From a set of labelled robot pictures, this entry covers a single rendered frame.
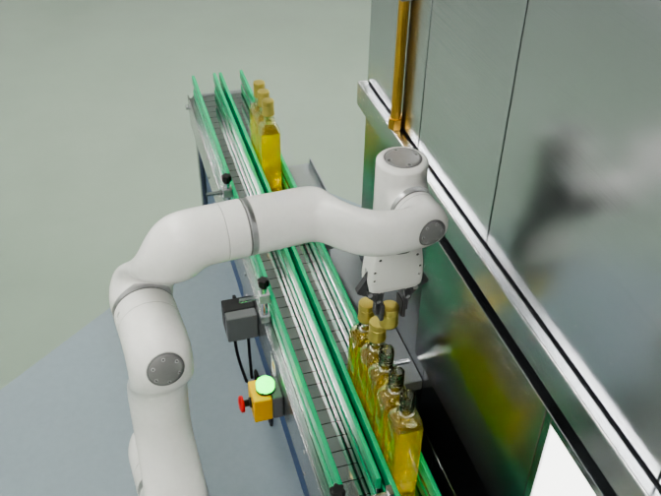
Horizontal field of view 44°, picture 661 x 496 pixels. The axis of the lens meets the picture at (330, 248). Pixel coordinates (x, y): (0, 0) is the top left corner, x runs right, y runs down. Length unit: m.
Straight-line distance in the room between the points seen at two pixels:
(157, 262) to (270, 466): 0.98
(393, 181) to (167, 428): 0.56
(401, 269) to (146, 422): 0.50
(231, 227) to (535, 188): 0.45
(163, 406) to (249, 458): 0.75
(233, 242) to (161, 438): 0.40
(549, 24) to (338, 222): 0.41
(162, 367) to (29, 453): 1.03
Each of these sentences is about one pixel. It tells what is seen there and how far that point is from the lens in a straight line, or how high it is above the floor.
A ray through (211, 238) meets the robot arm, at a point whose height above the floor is 1.70.
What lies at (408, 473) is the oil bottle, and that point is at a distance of 1.63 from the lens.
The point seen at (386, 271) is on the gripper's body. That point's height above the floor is 1.53.
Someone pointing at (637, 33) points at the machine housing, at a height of 2.05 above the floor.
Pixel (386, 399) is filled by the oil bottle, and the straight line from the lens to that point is 1.56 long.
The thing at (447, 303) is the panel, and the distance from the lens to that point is 1.55.
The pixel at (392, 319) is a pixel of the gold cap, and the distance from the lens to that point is 1.49.
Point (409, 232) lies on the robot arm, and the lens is 1.23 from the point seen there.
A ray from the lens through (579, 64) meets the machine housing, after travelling 1.10.
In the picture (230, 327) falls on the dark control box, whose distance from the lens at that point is 2.09.
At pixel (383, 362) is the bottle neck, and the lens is 1.57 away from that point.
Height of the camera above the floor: 2.42
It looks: 38 degrees down
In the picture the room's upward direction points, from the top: 1 degrees clockwise
